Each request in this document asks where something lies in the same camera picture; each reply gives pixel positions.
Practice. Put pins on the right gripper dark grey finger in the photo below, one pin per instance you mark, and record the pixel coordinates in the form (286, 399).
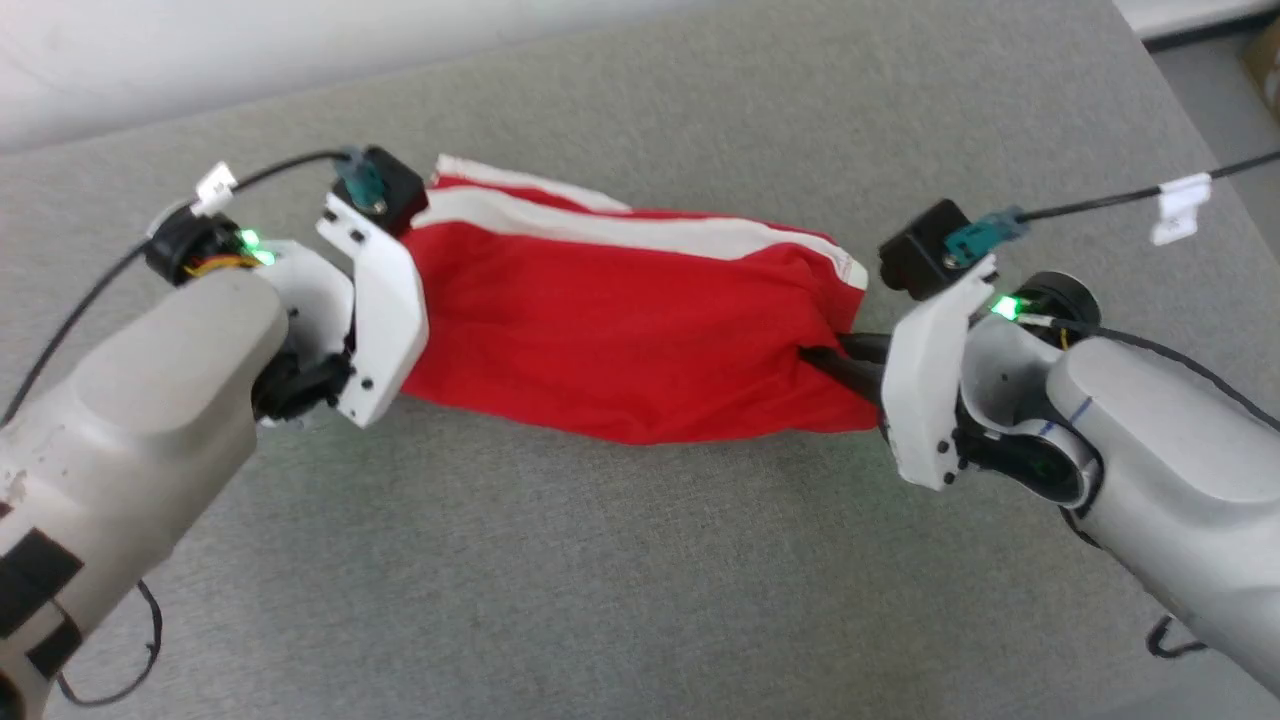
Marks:
(868, 347)
(850, 375)

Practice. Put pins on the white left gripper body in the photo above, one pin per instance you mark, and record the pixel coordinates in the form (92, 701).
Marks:
(390, 320)

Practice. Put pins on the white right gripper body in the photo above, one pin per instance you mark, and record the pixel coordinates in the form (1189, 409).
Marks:
(925, 390)

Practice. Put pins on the red shorts with white stripes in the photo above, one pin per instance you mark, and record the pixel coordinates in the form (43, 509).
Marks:
(620, 330)

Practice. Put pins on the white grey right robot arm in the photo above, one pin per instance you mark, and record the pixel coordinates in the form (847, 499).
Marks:
(1180, 470)

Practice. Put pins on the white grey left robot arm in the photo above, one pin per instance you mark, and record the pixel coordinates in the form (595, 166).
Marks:
(130, 430)

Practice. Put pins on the white baseboard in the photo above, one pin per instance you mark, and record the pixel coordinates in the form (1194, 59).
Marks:
(1190, 15)

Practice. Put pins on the yellowish cardboard box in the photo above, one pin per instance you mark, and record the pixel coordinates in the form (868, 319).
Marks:
(1264, 65)

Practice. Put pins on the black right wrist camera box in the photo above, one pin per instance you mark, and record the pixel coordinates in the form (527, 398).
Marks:
(915, 258)

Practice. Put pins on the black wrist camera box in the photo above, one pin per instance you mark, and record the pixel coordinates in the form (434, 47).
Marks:
(400, 190)
(915, 258)

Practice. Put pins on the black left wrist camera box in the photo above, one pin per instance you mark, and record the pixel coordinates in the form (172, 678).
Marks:
(400, 190)

